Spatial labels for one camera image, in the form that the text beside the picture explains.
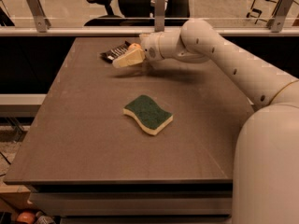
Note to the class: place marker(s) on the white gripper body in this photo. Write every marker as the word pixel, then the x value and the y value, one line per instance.
pixel 150 47

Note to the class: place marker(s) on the orange fruit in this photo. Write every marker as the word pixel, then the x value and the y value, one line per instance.
pixel 134 46

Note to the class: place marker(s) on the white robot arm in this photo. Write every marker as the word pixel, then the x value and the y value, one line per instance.
pixel 265 169

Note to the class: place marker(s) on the black rxbar chocolate wrapper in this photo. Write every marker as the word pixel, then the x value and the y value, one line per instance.
pixel 112 54

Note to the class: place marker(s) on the black office chair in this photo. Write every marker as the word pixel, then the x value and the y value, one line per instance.
pixel 140 13

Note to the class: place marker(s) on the green yellow sponge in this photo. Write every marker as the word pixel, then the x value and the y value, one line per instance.
pixel 148 115

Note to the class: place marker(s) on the orange ball under table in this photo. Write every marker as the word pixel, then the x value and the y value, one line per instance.
pixel 26 217

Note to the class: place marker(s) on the middle metal railing bracket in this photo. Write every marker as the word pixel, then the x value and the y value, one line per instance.
pixel 159 15

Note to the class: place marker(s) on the metal railing bracket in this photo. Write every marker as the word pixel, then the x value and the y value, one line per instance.
pixel 276 22
pixel 42 23
pixel 159 15

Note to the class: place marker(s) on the left metal railing bracket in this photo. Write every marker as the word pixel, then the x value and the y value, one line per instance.
pixel 42 23

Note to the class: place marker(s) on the yellow black cart frame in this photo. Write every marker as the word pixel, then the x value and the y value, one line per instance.
pixel 261 10

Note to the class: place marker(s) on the right metal railing bracket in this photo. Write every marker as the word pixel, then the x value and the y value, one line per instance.
pixel 276 22

